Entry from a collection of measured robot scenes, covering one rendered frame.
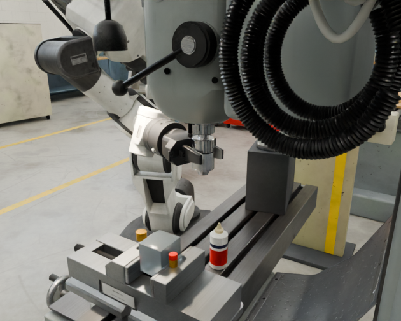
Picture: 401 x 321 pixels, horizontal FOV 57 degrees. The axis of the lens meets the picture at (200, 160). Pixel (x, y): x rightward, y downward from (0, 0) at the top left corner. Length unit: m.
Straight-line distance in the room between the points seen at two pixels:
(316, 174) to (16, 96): 5.38
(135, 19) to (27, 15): 8.68
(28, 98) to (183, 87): 6.38
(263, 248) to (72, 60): 0.68
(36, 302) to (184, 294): 1.84
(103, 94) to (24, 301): 1.65
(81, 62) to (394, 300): 0.87
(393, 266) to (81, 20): 0.92
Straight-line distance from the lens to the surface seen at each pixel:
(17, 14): 9.58
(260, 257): 0.93
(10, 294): 2.61
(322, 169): 2.55
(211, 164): 0.77
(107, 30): 0.82
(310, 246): 2.80
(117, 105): 1.16
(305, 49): 0.54
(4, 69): 6.79
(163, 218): 1.63
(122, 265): 0.71
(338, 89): 0.54
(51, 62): 1.08
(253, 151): 1.08
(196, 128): 0.74
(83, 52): 1.07
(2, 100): 6.81
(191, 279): 0.73
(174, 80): 0.67
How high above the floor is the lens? 1.47
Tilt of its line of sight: 19 degrees down
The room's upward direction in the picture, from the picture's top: straight up
